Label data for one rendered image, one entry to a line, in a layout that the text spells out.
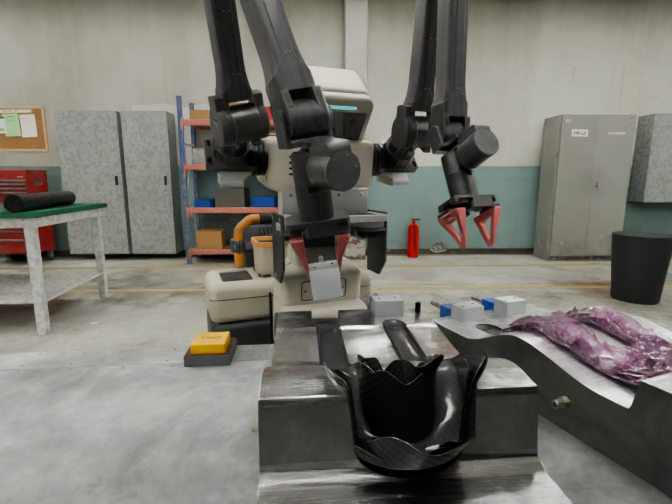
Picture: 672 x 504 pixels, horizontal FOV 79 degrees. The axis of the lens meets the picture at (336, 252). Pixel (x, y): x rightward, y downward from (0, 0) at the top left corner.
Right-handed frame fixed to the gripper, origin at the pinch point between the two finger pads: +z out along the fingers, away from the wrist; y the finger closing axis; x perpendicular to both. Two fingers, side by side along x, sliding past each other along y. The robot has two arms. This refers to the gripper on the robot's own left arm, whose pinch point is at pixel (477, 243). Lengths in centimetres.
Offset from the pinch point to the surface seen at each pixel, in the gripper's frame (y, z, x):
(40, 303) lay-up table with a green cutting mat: -148, -55, 282
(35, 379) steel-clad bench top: -79, 13, 19
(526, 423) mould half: -27.1, 26.1, -30.7
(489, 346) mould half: -11.1, 19.6, -9.2
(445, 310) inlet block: -6.4, 11.8, 6.5
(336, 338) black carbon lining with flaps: -34.4, 14.5, -3.7
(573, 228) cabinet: 451, -97, 319
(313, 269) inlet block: -35.4, 2.7, -1.0
